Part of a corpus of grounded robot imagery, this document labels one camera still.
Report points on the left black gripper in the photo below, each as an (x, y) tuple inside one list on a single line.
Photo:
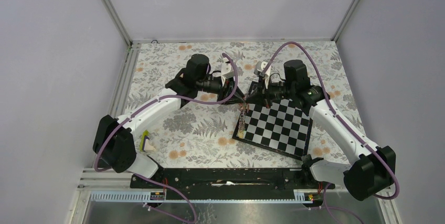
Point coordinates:
[(226, 91)]

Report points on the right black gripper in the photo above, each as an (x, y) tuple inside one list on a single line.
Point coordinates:
[(260, 95)]

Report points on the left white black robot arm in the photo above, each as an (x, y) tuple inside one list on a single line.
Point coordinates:
[(114, 142)]

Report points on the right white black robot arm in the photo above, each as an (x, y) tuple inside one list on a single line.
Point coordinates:
[(370, 168)]

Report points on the floral patterned table mat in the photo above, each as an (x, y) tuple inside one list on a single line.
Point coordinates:
[(200, 135)]

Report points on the black white checkerboard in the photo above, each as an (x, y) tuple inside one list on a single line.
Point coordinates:
[(282, 128)]

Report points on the yellow purple white small object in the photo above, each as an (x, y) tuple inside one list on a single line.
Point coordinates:
[(145, 144)]

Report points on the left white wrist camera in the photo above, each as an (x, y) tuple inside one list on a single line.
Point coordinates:
[(226, 72)]

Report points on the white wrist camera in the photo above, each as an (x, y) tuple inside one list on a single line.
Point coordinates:
[(263, 74), (226, 72)]

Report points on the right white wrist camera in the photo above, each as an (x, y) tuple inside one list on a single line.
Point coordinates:
[(263, 74)]

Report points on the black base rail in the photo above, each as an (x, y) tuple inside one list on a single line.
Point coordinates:
[(268, 184)]

